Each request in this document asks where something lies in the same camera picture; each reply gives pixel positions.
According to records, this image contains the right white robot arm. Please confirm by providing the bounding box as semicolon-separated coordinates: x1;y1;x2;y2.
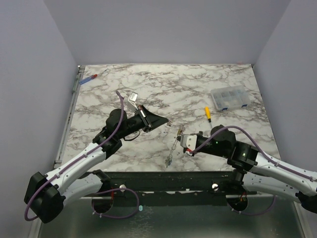
177;125;317;213

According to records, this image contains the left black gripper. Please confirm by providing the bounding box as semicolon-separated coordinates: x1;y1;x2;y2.
118;105;168;139

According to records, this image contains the blue red screwdriver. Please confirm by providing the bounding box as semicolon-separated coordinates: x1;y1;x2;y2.
79;72;103;85

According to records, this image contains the left aluminium rail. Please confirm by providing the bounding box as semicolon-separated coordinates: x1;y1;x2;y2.
53;65;85;169

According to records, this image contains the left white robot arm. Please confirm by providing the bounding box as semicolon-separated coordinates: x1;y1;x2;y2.
24;105;169;223

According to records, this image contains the yellow handled screwdriver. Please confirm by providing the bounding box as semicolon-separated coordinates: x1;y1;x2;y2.
205;107;212;129

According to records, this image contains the clear plastic screw box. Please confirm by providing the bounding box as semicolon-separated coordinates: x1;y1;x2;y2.
211;85;251;111

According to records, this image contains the large grey metal keyring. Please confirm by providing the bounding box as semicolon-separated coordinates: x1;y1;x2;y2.
165;125;185;168

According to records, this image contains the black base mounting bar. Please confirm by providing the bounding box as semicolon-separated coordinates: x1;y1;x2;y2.
92;170;246;207

